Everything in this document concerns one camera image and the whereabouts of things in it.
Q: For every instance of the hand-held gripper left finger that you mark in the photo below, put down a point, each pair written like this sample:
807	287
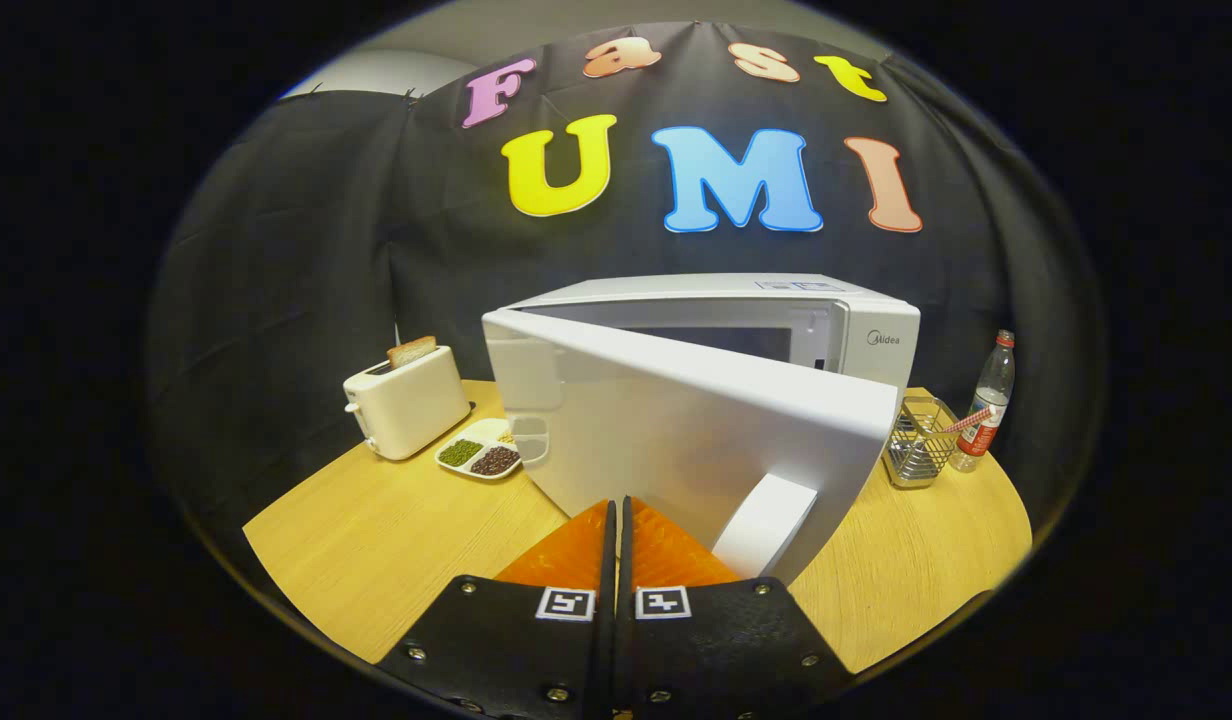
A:
601	660

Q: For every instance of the clear plastic water bottle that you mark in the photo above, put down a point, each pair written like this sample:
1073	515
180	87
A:
988	400

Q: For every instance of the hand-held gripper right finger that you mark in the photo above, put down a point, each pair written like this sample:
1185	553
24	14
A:
628	660

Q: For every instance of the white divided plate with beans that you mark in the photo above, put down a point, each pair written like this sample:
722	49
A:
476	455

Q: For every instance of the white toaster oven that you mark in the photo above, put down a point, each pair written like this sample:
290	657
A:
696	420

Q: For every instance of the cream bread toaster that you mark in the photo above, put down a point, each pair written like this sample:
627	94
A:
411	405

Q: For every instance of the black backdrop cloth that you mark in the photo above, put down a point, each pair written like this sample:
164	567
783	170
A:
276	250

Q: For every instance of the red white striped straw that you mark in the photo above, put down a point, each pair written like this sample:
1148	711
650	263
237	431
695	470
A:
971	419

